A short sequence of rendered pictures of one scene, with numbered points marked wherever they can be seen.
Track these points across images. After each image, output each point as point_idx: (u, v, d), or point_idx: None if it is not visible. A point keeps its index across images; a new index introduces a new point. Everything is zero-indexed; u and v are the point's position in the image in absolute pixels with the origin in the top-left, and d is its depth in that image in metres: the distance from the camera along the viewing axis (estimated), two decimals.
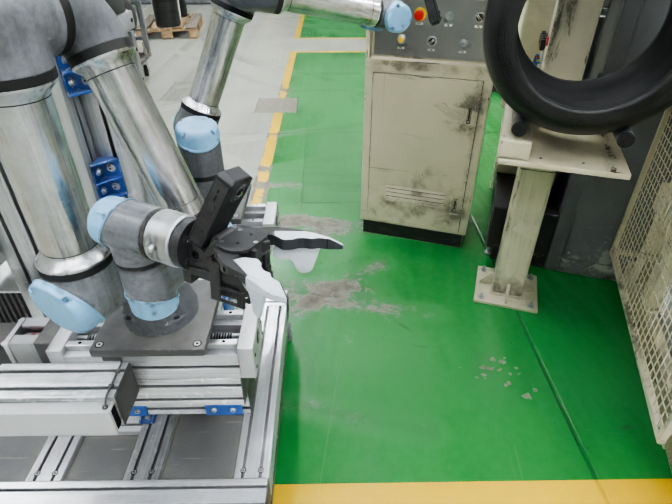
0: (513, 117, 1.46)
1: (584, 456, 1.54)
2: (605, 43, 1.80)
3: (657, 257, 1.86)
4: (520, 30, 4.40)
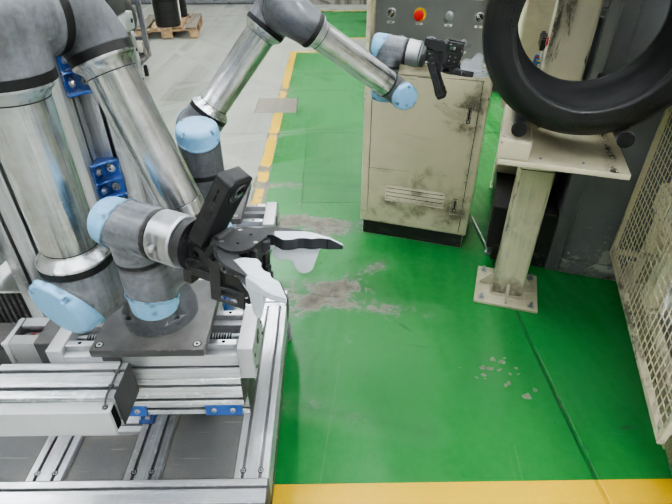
0: (527, 121, 1.46)
1: (584, 456, 1.54)
2: (605, 43, 1.80)
3: (657, 257, 1.86)
4: (520, 30, 4.40)
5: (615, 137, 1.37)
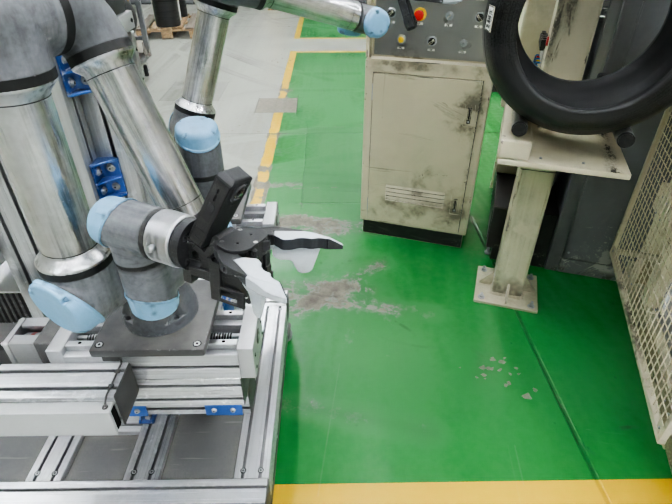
0: None
1: (584, 456, 1.54)
2: (605, 43, 1.80)
3: (657, 257, 1.86)
4: (520, 30, 4.40)
5: None
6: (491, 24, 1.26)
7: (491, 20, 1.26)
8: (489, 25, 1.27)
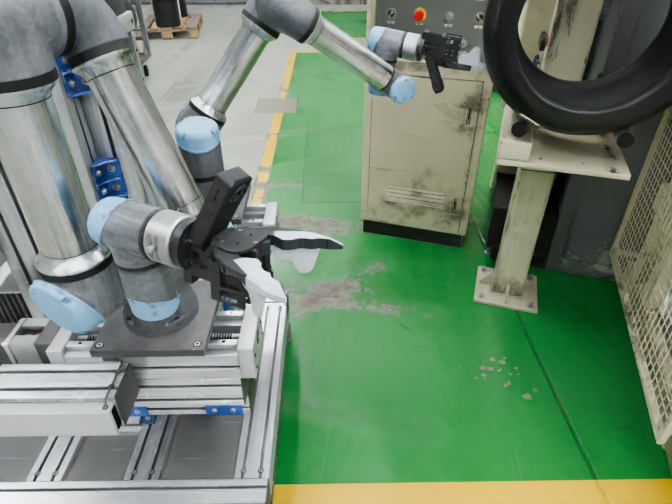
0: None
1: (584, 456, 1.54)
2: (605, 43, 1.80)
3: (657, 257, 1.86)
4: (520, 30, 4.40)
5: (621, 130, 1.36)
6: (533, 121, 1.36)
7: (530, 120, 1.36)
8: (533, 122, 1.37)
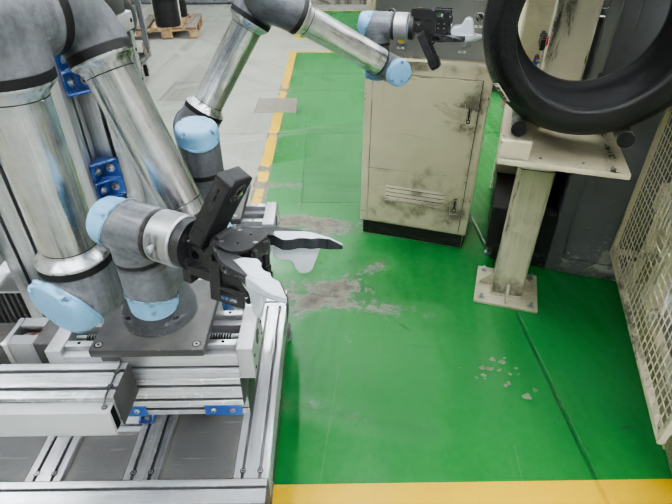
0: None
1: (584, 456, 1.54)
2: (605, 43, 1.80)
3: (657, 257, 1.86)
4: (520, 30, 4.40)
5: (631, 130, 1.35)
6: (506, 95, 1.34)
7: (503, 93, 1.34)
8: (505, 97, 1.35)
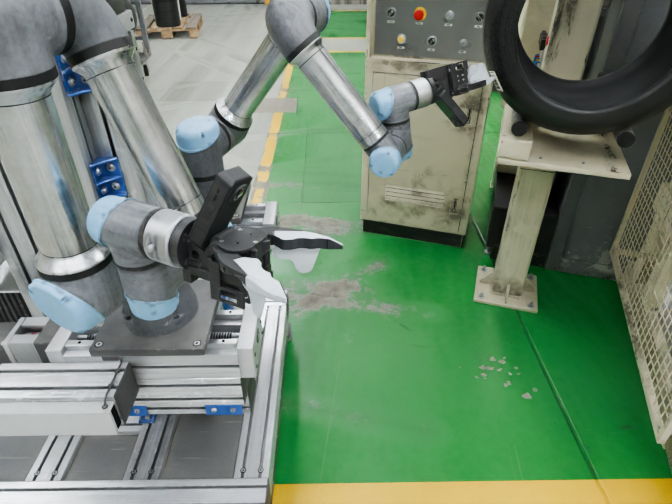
0: None
1: (584, 456, 1.54)
2: (605, 42, 1.80)
3: (657, 257, 1.86)
4: (520, 30, 4.40)
5: (617, 132, 1.36)
6: (500, 85, 1.33)
7: (498, 82, 1.33)
8: (499, 86, 1.34)
